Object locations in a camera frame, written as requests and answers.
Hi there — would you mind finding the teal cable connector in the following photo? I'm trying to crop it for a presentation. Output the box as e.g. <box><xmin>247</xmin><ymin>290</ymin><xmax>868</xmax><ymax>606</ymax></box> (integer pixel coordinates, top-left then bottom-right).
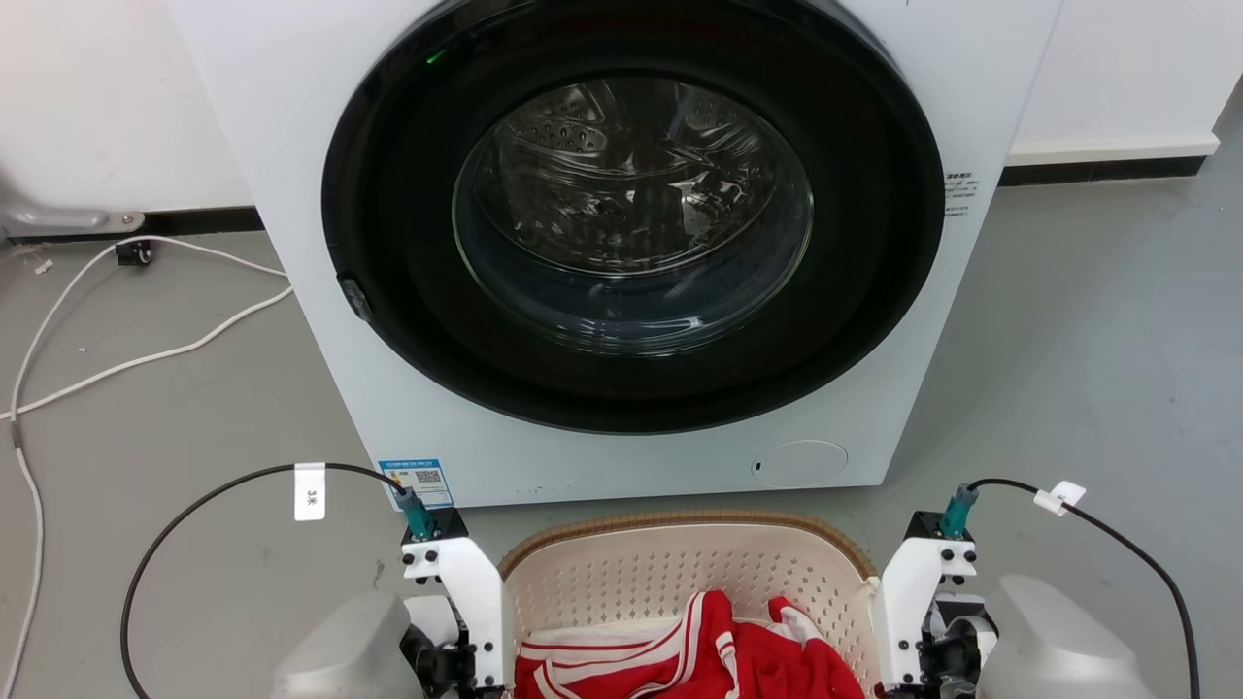
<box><xmin>394</xmin><ymin>487</ymin><xmax>439</xmax><ymax>543</ymax></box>
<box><xmin>937</xmin><ymin>483</ymin><xmax>981</xmax><ymax>542</ymax></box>

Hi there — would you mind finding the black round washer door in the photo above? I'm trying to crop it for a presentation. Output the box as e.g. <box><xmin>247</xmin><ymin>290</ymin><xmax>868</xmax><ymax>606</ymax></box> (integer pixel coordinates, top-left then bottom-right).
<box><xmin>320</xmin><ymin>0</ymin><xmax>946</xmax><ymax>436</ymax></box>

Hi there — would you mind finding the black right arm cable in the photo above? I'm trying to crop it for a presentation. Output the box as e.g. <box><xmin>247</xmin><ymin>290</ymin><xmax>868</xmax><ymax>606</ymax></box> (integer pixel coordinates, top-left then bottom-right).
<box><xmin>967</xmin><ymin>477</ymin><xmax>1202</xmax><ymax>699</ymax></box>

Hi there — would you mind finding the steel washer drum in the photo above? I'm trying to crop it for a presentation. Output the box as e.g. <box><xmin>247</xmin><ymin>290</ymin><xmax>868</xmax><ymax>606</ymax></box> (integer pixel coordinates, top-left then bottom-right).
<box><xmin>453</xmin><ymin>76</ymin><xmax>815</xmax><ymax>357</ymax></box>

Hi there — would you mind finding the grey metal floor bracket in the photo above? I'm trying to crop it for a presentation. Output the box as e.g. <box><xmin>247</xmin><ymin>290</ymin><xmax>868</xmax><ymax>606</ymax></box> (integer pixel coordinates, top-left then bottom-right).
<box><xmin>0</xmin><ymin>197</ymin><xmax>148</xmax><ymax>240</ymax></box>

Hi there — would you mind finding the blue QR code sticker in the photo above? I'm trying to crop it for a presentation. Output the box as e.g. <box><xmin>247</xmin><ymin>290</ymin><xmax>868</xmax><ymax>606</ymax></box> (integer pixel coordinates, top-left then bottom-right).
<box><xmin>378</xmin><ymin>458</ymin><xmax>455</xmax><ymax>511</ymax></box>

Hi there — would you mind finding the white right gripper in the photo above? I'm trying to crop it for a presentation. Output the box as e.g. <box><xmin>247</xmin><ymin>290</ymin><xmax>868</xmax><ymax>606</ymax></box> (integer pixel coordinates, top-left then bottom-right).
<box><xmin>870</xmin><ymin>536</ymin><xmax>984</xmax><ymax>696</ymax></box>

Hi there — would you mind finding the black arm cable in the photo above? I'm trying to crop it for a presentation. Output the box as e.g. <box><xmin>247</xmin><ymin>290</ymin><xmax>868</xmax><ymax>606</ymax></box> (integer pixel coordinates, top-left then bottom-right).
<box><xmin>119</xmin><ymin>462</ymin><xmax>410</xmax><ymax>699</ymax></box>
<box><xmin>967</xmin><ymin>477</ymin><xmax>1202</xmax><ymax>699</ymax></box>

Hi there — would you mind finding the white rectangular cable tag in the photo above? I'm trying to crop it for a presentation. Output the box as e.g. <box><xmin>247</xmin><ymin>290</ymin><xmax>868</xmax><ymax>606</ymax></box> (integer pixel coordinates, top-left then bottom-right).
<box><xmin>293</xmin><ymin>462</ymin><xmax>327</xmax><ymax>522</ymax></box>

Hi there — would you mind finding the beige perforated laundry basket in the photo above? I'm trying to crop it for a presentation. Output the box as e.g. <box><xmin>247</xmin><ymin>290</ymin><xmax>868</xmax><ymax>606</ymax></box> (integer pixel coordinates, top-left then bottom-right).
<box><xmin>496</xmin><ymin>509</ymin><xmax>884</xmax><ymax>699</ymax></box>

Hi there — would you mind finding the red white striped garment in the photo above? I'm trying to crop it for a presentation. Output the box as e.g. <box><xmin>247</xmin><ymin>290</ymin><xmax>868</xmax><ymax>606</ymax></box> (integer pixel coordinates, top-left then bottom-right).
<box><xmin>511</xmin><ymin>588</ymin><xmax>866</xmax><ymax>699</ymax></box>

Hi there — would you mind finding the black baseboard strip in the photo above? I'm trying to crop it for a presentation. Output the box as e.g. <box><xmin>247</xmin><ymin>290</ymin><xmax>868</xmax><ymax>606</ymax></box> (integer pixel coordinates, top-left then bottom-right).
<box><xmin>999</xmin><ymin>154</ymin><xmax>1208</xmax><ymax>188</ymax></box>
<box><xmin>0</xmin><ymin>205</ymin><xmax>265</xmax><ymax>246</ymax></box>

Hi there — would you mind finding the teal right cable connector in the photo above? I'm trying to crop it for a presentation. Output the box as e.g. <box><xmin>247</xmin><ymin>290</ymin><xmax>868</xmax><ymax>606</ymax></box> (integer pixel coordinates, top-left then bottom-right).
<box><xmin>937</xmin><ymin>483</ymin><xmax>981</xmax><ymax>542</ymax></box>

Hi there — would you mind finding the long white floor cable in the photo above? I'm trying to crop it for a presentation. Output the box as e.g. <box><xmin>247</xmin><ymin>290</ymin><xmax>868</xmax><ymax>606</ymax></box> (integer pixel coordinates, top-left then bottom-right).
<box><xmin>0</xmin><ymin>284</ymin><xmax>295</xmax><ymax>423</ymax></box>
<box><xmin>0</xmin><ymin>234</ymin><xmax>295</xmax><ymax>692</ymax></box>

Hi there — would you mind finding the small white cable tag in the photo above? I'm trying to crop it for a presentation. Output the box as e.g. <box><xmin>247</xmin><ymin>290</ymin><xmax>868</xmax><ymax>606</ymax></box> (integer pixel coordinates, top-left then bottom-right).
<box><xmin>1031</xmin><ymin>480</ymin><xmax>1088</xmax><ymax>517</ymax></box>

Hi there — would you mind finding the white front-load washing machine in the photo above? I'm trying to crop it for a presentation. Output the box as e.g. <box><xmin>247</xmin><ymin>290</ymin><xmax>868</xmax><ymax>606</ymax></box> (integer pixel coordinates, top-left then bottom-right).
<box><xmin>165</xmin><ymin>0</ymin><xmax>1065</xmax><ymax>510</ymax></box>

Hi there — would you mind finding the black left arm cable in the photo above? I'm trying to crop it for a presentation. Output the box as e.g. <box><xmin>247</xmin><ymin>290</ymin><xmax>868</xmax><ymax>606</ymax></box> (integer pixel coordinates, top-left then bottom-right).
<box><xmin>119</xmin><ymin>462</ymin><xmax>410</xmax><ymax>699</ymax></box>

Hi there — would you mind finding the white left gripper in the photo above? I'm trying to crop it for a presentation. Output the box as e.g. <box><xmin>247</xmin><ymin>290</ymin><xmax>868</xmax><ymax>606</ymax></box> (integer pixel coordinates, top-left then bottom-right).
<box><xmin>400</xmin><ymin>535</ymin><xmax>515</xmax><ymax>698</ymax></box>

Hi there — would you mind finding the teal left cable connector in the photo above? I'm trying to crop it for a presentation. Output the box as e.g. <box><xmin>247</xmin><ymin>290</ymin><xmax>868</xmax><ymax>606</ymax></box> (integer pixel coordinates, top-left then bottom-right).
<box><xmin>394</xmin><ymin>487</ymin><xmax>439</xmax><ymax>543</ymax></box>

